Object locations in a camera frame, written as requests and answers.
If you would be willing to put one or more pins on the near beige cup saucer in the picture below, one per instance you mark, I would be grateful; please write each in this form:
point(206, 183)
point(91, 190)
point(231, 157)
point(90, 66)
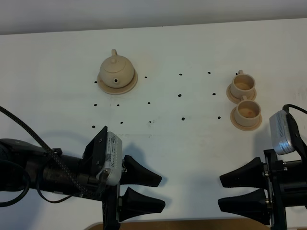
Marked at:
point(252, 127)

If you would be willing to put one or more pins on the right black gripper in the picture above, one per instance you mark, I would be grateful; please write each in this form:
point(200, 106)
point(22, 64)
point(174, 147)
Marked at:
point(287, 185)

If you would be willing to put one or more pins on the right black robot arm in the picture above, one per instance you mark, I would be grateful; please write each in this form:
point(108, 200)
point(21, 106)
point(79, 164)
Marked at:
point(278, 184)

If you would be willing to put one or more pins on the beige round teapot saucer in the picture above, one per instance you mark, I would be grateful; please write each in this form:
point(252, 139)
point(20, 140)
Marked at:
point(117, 91)

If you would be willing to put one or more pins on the beige ceramic teapot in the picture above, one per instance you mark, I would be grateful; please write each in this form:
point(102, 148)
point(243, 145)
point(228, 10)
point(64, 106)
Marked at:
point(116, 71)

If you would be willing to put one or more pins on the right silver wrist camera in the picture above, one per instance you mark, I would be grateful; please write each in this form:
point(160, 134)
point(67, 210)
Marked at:
point(280, 133)

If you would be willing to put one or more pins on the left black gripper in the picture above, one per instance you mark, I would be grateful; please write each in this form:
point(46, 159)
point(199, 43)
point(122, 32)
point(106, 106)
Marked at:
point(132, 203)

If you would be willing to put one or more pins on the far beige teacup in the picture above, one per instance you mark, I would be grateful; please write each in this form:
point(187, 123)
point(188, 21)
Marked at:
point(242, 85)

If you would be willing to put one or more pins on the beige teacup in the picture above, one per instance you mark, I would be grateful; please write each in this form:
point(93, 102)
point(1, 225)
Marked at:
point(242, 85)
point(247, 111)

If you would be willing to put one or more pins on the near beige teacup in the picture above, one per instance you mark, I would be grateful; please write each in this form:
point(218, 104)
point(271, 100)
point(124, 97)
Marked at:
point(247, 111)

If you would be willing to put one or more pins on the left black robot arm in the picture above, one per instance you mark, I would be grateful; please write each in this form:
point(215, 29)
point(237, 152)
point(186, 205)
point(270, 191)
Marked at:
point(24, 166)

